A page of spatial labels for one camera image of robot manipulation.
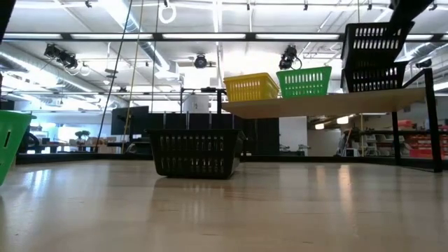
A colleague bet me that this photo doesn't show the red storage bins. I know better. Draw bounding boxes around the red storage bins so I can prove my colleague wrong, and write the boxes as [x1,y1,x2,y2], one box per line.
[398,120,448,160]

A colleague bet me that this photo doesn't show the small potted plant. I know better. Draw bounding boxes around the small potted plant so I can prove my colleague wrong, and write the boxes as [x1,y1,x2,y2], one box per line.
[73,129,92,146]

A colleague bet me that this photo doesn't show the black aluminium table frame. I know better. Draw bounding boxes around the black aluminium table frame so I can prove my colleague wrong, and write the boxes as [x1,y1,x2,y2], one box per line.
[15,152,448,170]

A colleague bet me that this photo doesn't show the white cable loop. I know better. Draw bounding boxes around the white cable loop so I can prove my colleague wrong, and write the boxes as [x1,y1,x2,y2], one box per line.
[157,0,178,25]

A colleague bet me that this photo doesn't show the green plastic basket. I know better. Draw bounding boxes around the green plastic basket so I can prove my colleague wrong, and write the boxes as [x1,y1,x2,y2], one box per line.
[0,110,37,187]
[275,66,333,99]

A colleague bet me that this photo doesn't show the black overhead crossbar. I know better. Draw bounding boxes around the black overhead crossbar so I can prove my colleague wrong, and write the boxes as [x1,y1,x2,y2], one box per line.
[0,31,448,41]

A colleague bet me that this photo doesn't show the wooden shelf with black legs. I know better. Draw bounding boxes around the wooden shelf with black legs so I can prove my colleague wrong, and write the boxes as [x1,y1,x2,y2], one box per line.
[216,68,444,174]

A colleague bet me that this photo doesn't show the black ceiling camera with cable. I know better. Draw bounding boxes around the black ceiling camera with cable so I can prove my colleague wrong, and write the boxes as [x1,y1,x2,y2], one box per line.
[278,44,303,71]

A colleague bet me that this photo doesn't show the black ceiling camera cluster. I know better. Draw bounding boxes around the black ceiling camera cluster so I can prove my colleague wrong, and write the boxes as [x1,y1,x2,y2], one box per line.
[43,43,79,70]

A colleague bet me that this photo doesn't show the round black overhead camera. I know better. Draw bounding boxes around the round black overhead camera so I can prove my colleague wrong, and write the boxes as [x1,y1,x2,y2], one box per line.
[193,53,209,69]

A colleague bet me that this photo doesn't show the black hanging cable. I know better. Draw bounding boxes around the black hanging cable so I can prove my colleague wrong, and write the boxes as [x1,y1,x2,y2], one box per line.
[94,0,134,153]

